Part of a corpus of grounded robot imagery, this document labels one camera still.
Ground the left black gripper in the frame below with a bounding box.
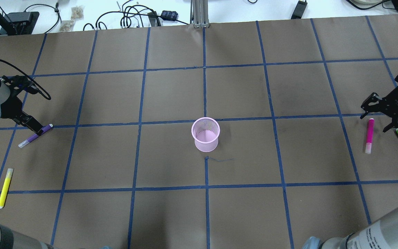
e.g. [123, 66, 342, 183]
[0, 75, 45, 136]

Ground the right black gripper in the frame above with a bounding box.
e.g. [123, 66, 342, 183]
[360, 86, 398, 132]

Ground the purple pen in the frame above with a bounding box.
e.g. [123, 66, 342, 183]
[18, 123, 54, 148]

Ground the pink pen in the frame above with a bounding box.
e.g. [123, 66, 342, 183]
[365, 118, 375, 154]

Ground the pink mesh cup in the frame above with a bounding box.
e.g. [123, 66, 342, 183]
[191, 117, 220, 153]

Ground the yellow pen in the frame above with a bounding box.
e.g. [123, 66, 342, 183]
[0, 168, 14, 209]

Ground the black power adapter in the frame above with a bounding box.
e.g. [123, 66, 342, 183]
[291, 0, 307, 19]

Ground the aluminium frame post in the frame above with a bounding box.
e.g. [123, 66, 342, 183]
[190, 0, 210, 28]

